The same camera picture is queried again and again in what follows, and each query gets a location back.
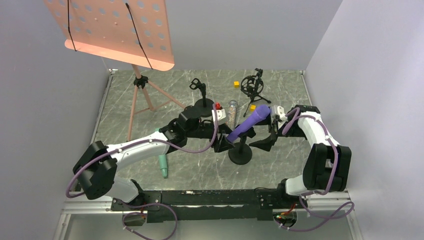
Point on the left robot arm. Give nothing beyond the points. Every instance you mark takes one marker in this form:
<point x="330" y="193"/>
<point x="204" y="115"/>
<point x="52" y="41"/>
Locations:
<point x="95" y="171"/>

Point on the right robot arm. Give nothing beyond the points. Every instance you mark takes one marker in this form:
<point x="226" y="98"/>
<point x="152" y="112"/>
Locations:
<point x="327" y="166"/>

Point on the aluminium table frame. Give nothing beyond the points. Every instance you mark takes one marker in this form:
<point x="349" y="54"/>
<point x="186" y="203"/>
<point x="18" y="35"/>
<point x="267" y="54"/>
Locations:
<point x="81" y="205"/>

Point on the black shock mount tripod stand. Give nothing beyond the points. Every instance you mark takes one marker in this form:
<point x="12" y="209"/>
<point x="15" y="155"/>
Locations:
<point x="252" y="86"/>

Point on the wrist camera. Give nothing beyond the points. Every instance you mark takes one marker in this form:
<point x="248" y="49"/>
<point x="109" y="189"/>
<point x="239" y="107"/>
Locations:
<point x="219" y="115"/>
<point x="278" y="112"/>

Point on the yellow cube middle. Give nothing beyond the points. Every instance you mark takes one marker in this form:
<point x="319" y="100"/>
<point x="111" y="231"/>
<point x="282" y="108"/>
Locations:
<point x="252" y="107"/>

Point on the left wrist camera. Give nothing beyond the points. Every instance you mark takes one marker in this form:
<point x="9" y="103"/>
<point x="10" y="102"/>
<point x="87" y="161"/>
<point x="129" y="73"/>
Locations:
<point x="219" y="115"/>

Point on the black round-base clamp stand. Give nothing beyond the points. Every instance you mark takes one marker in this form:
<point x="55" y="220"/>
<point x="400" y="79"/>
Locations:
<point x="241" y="153"/>

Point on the purple microphone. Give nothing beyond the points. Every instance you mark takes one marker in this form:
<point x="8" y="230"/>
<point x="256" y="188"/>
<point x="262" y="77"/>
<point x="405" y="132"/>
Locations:
<point x="258" y="115"/>

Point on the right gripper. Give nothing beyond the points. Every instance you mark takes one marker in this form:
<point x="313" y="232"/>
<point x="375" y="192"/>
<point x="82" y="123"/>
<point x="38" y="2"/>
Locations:
<point x="273" y="131"/>

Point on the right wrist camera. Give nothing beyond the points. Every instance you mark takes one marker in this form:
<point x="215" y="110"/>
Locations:
<point x="278" y="112"/>

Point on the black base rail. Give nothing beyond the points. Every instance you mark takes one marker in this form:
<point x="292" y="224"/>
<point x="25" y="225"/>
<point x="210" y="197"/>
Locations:
<point x="188" y="205"/>

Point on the black round-base clip stand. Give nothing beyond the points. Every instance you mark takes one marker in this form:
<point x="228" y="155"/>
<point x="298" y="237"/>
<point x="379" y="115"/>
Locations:
<point x="204" y="104"/>

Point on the mint green microphone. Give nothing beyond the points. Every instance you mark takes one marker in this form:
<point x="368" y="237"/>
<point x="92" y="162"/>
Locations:
<point x="163" y="165"/>

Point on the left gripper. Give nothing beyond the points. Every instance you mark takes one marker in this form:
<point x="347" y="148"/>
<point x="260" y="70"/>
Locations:
<point x="218" y="137"/>

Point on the glitter silver microphone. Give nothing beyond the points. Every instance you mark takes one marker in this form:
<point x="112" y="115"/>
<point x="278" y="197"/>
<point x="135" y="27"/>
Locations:
<point x="232" y="113"/>

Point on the pink perforated music stand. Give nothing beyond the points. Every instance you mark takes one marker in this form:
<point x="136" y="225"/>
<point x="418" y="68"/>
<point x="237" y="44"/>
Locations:
<point x="130" y="31"/>

